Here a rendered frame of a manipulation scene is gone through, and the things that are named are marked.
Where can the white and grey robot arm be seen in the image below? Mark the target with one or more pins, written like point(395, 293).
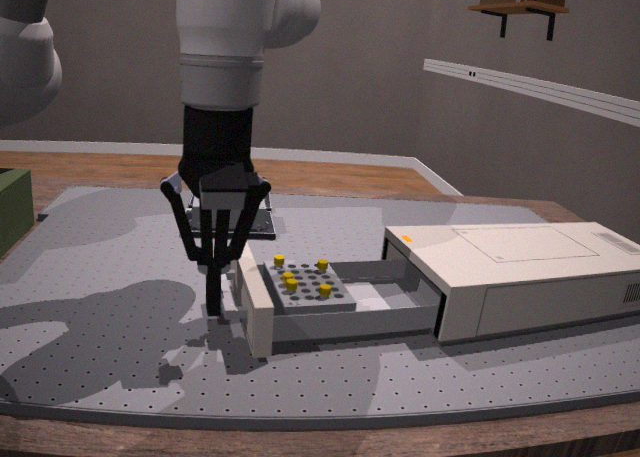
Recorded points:
point(31, 74)

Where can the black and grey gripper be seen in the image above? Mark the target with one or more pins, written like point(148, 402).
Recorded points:
point(216, 135)

